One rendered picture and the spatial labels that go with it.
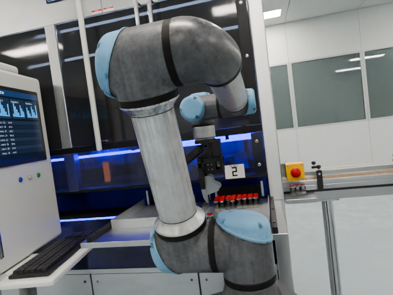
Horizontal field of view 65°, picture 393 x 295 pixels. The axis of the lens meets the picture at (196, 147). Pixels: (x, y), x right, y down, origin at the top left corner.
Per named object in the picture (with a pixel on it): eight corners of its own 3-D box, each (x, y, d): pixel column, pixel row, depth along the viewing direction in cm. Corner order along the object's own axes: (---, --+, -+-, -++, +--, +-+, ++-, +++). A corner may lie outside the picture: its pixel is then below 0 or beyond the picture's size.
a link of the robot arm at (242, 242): (278, 285, 62) (270, 219, 61) (211, 285, 65) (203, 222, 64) (275, 259, 73) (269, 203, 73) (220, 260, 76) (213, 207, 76)
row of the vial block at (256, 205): (215, 209, 128) (214, 198, 128) (259, 206, 124) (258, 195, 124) (214, 211, 126) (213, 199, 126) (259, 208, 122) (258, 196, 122)
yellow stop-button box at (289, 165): (286, 178, 136) (284, 162, 135) (303, 177, 134) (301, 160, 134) (287, 181, 128) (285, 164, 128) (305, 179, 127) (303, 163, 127)
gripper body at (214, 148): (222, 175, 100) (217, 137, 99) (196, 177, 102) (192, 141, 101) (225, 171, 107) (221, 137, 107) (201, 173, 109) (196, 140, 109)
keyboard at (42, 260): (68, 237, 141) (67, 232, 141) (97, 234, 140) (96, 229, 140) (7, 280, 102) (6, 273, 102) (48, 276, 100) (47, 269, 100)
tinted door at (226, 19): (165, 136, 141) (147, 4, 138) (261, 123, 131) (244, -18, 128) (164, 136, 140) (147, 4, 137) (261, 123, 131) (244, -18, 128)
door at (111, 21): (73, 147, 151) (56, 25, 148) (164, 136, 141) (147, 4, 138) (73, 147, 150) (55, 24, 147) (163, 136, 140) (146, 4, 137)
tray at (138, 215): (144, 205, 152) (143, 198, 152) (195, 202, 147) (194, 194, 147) (111, 229, 119) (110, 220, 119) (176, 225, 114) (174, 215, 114)
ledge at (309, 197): (283, 196, 144) (283, 192, 144) (313, 194, 141) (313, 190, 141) (286, 204, 130) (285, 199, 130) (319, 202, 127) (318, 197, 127)
